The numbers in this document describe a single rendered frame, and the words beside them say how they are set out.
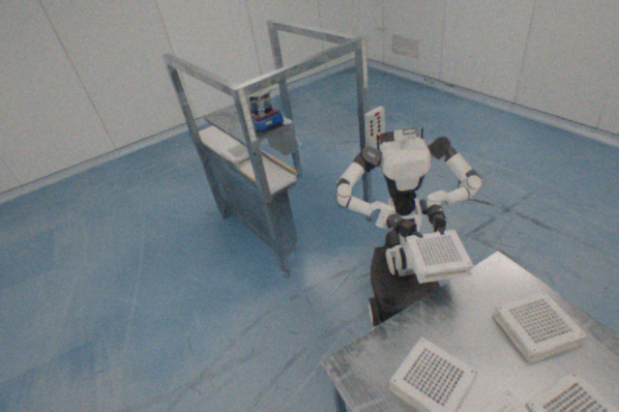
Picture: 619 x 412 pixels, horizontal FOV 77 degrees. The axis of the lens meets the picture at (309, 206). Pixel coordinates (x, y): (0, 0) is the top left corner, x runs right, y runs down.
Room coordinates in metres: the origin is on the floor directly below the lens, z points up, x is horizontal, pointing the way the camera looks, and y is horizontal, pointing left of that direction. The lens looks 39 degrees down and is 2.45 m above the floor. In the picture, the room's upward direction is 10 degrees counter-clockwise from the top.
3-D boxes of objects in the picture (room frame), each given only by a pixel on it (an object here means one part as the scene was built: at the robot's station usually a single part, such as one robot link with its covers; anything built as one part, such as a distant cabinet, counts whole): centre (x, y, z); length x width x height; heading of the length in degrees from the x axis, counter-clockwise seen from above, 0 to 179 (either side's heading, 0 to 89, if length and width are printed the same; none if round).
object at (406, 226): (1.46, -0.46, 1.03); 0.12 x 0.10 x 0.13; 30
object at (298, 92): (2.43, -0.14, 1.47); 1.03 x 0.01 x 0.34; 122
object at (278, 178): (2.91, 0.53, 0.81); 1.35 x 0.25 x 0.05; 32
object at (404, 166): (1.94, -0.60, 1.12); 0.34 x 0.30 x 0.36; 88
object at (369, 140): (2.70, -0.61, 0.97); 0.17 x 0.06 x 0.26; 122
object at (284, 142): (2.48, 0.11, 1.14); 0.22 x 0.11 x 0.20; 32
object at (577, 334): (0.88, -0.87, 0.92); 0.25 x 0.24 x 0.02; 99
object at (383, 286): (1.87, -0.60, 0.19); 0.64 x 0.52 x 0.33; 178
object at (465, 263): (1.26, -0.57, 1.03); 0.25 x 0.24 x 0.02; 88
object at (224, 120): (2.58, 0.34, 1.25); 0.62 x 0.38 x 0.04; 32
